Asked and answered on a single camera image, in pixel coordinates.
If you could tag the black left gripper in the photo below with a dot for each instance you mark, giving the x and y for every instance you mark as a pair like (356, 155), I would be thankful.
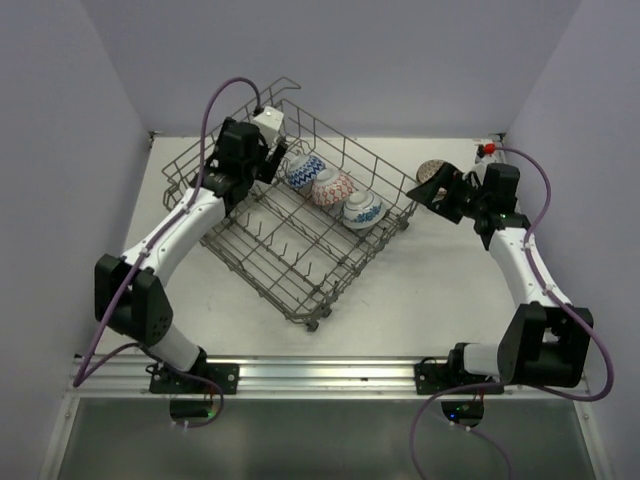
(267, 168)

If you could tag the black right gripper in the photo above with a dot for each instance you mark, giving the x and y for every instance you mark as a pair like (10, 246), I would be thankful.
(446, 177)

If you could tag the red dotted pattern bowl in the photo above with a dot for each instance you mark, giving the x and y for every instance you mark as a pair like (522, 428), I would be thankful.
(428, 169)

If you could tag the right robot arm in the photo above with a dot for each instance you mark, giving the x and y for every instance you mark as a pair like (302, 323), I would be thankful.
(542, 346)

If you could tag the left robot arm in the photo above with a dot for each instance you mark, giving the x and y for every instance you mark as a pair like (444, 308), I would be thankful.
(130, 296)

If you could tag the blue zigzag bowl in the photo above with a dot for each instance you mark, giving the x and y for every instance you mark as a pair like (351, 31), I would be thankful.
(303, 169)

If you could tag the red lattice bowl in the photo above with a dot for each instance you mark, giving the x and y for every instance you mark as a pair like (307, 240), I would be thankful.
(331, 186)

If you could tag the blue floral white bowl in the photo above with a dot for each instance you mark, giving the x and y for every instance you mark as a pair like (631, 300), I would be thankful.
(362, 209)

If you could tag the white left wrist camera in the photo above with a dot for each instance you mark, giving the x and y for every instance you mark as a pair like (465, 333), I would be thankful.
(269, 122)

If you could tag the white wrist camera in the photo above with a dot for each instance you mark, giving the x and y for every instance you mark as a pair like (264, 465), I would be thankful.
(269, 122)
(485, 155)

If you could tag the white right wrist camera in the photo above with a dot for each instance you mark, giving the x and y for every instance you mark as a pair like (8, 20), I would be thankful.
(485, 155)

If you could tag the grey wire dish rack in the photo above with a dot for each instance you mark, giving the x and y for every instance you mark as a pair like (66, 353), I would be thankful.
(297, 255)

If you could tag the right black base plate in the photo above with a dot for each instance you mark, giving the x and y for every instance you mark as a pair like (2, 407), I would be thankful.
(431, 377)

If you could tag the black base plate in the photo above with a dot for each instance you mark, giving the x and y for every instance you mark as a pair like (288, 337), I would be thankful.
(205, 378)
(431, 377)

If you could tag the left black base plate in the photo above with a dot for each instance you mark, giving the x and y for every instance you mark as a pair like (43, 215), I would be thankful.
(205, 378)

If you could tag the aluminium mounting rail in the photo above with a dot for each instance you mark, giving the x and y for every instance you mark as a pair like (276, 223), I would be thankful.
(275, 378)

